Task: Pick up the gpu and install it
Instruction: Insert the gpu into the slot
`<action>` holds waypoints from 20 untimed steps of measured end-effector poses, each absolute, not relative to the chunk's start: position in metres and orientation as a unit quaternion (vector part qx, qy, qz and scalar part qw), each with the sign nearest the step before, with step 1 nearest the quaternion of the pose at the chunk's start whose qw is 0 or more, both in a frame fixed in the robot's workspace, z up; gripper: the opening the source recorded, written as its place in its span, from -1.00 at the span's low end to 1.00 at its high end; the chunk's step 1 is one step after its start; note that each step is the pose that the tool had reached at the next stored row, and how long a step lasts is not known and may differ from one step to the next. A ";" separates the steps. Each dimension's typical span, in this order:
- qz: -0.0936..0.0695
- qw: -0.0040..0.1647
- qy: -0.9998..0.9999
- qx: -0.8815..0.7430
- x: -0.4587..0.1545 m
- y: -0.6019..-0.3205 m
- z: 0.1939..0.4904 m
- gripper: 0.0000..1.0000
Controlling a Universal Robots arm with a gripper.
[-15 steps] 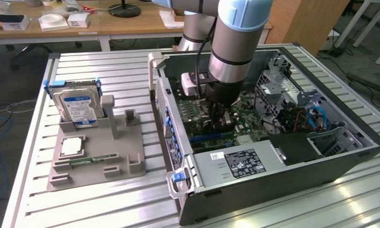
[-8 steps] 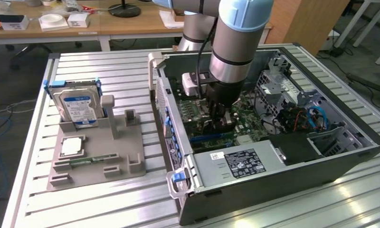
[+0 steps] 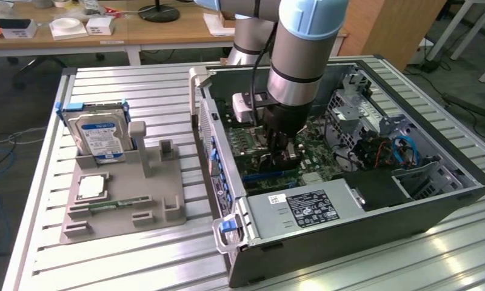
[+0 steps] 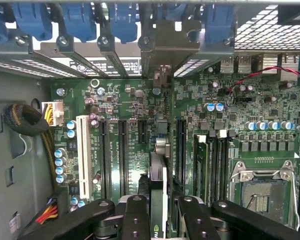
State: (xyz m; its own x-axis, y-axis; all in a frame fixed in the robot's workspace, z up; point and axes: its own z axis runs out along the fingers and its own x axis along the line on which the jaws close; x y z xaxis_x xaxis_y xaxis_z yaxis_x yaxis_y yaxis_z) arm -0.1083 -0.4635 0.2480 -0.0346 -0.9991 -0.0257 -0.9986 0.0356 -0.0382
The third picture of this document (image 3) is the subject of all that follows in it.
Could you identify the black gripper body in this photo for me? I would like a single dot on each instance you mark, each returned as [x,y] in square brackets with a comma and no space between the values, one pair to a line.
[286,118]

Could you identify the graphics card with metal bracket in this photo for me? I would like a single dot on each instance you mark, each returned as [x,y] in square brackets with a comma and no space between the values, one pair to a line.
[282,163]

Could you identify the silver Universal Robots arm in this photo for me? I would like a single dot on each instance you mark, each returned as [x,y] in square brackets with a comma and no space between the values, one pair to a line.
[298,60]

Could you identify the green motherboard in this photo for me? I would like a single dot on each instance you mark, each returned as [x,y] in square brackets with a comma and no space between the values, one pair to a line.
[318,151]

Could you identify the blue expansion slot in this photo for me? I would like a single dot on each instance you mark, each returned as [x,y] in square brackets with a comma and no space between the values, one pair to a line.
[258,176]

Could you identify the grey power supply unit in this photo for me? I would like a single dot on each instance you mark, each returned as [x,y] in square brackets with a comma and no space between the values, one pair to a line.
[306,206]

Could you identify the black open PC case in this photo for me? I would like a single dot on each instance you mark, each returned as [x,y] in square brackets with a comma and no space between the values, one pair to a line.
[348,236]

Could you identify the white paper stack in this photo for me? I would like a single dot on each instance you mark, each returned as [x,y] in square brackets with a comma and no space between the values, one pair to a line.
[217,27]

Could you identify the grey disk bay cage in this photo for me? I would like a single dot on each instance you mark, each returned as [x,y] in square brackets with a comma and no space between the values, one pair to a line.
[424,182]

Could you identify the wooden cabinet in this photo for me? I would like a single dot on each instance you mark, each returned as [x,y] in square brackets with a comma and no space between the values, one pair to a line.
[388,27]

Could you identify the wooden desk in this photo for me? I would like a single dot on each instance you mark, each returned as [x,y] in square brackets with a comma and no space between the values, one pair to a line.
[165,33]

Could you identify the hard disk with blue rails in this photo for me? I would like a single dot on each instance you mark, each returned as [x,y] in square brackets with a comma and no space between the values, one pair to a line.
[98,136]

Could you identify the black stand foot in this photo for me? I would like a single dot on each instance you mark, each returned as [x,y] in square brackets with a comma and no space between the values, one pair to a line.
[473,104]

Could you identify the grey parts rack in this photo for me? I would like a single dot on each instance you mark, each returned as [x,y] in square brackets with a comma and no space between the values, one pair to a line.
[121,224]

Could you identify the green RAM stick bare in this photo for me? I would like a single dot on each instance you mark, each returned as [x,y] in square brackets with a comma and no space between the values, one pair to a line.
[105,206]

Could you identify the black lamp base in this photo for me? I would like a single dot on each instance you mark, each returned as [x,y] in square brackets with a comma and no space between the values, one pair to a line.
[158,13]

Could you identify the silver CPU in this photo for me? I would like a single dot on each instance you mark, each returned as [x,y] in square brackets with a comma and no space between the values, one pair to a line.
[90,188]

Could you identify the small white labelled box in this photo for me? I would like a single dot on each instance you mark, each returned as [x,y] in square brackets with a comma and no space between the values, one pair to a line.
[100,25]

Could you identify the black chair base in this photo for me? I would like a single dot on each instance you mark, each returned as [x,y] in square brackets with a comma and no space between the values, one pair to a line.
[36,62]

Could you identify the white tape roll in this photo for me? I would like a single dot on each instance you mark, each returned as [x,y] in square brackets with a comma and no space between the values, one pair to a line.
[60,3]

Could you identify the white box black top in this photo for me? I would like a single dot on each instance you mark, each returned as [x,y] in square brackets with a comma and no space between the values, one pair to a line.
[18,28]

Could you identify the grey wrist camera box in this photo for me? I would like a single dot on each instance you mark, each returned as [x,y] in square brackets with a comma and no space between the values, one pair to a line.
[242,107]

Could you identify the white table frame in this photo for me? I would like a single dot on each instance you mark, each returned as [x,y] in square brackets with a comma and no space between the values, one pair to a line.
[444,36]

